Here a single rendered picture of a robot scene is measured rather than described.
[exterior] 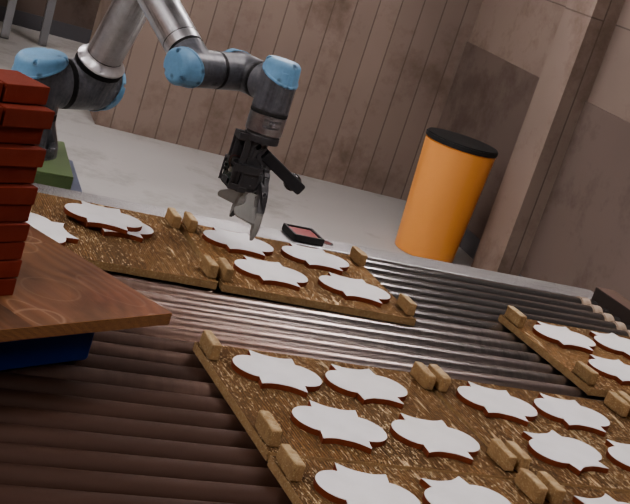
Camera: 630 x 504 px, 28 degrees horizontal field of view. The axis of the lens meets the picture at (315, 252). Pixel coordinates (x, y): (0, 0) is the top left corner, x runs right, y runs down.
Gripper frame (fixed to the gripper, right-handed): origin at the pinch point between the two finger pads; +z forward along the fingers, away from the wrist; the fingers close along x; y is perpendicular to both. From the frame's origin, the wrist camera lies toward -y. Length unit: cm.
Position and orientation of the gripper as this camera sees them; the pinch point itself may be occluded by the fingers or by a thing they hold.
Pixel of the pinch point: (243, 229)
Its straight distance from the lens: 255.1
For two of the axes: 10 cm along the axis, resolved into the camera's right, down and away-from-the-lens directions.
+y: -9.0, -1.8, -4.1
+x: 3.3, 3.5, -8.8
